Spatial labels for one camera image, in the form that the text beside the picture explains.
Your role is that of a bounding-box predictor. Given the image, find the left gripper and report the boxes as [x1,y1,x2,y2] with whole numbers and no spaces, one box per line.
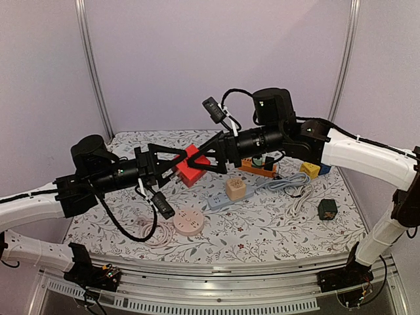
[91,142,186,195]

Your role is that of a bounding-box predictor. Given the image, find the red cube socket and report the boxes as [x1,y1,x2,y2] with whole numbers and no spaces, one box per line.
[172,144,211,188]

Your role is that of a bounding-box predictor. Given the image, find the orange power strip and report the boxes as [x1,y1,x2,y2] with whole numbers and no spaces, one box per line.
[238,158,277,179]

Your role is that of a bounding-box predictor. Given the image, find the beige cube socket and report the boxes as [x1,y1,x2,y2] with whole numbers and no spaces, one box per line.
[225,178,246,201]

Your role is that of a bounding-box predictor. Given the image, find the mint green adapter plug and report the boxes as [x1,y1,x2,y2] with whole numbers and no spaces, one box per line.
[251,156,264,168]

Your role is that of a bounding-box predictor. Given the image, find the black charger plug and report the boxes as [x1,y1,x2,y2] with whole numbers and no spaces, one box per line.
[263,156,276,171]

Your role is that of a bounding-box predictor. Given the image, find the pink round power strip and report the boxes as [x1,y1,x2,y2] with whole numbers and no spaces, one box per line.
[173,209,204,236]

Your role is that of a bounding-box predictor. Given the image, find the yellow cube socket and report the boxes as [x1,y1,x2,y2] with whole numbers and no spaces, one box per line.
[299,162,321,179]

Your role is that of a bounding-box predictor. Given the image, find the white multi-switch power strip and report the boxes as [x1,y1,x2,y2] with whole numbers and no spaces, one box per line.
[121,146,135,158]

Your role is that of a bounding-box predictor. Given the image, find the blue-grey power strip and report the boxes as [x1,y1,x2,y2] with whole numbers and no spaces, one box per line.
[207,188,255,211]

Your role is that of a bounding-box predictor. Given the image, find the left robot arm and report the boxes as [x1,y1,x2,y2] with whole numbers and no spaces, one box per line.
[1,135,187,285]

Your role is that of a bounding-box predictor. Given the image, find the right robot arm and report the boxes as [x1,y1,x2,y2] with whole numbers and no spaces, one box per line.
[188,87,419,286]

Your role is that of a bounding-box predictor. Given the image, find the floral table mat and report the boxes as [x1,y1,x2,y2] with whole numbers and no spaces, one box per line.
[65,129,368,263]

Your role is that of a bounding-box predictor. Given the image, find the blue cube socket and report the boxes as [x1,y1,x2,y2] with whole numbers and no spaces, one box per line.
[318,164,331,176]

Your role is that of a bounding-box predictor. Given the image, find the dark green cube socket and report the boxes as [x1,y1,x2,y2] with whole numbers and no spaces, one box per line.
[318,199,338,221]

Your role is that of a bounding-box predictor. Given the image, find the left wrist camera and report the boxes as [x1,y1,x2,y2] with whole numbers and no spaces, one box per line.
[150,191,175,220]

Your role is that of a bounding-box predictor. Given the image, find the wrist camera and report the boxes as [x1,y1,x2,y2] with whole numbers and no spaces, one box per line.
[202,96,227,124]
[150,191,175,220]

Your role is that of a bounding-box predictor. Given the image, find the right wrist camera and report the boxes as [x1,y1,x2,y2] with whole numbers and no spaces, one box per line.
[202,96,227,124]

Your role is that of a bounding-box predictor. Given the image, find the pink coiled cord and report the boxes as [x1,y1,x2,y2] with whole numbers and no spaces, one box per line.
[136,216,175,247]

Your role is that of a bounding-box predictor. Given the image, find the white cord of orange strip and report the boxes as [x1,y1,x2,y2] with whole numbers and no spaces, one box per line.
[285,186,314,219]

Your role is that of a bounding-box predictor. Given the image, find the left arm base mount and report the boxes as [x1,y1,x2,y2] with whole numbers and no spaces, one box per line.
[64,262,121,292]

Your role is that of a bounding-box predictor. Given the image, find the aluminium front rail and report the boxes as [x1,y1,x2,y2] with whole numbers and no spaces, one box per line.
[28,252,411,315]

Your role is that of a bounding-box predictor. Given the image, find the left aluminium post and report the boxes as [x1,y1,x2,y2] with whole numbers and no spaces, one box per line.
[75,0,115,140]

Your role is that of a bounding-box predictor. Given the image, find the aluminium post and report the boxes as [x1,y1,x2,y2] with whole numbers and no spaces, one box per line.
[327,0,361,123]
[75,0,115,140]

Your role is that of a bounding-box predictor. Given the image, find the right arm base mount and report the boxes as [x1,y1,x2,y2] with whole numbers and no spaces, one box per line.
[316,262,373,293]

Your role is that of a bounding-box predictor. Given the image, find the right aluminium post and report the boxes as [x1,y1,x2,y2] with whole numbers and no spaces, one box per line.
[327,0,361,123]

